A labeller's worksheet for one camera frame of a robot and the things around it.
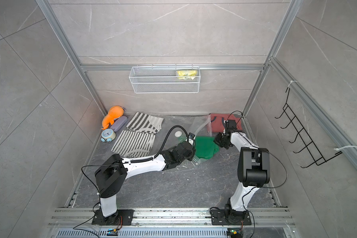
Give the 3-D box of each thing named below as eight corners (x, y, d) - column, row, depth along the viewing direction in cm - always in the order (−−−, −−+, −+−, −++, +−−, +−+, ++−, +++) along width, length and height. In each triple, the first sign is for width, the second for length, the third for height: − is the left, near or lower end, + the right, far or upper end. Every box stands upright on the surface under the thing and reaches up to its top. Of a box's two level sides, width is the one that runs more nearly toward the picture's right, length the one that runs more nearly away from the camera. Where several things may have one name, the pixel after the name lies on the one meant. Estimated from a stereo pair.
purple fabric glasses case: (110, 131, 111) (109, 129, 109) (116, 117, 119) (114, 115, 117) (123, 131, 111) (121, 129, 109) (127, 117, 119) (126, 115, 117)
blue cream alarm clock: (100, 142, 104) (98, 139, 101) (105, 131, 110) (103, 128, 107) (113, 142, 104) (111, 139, 101) (117, 131, 110) (115, 128, 107)
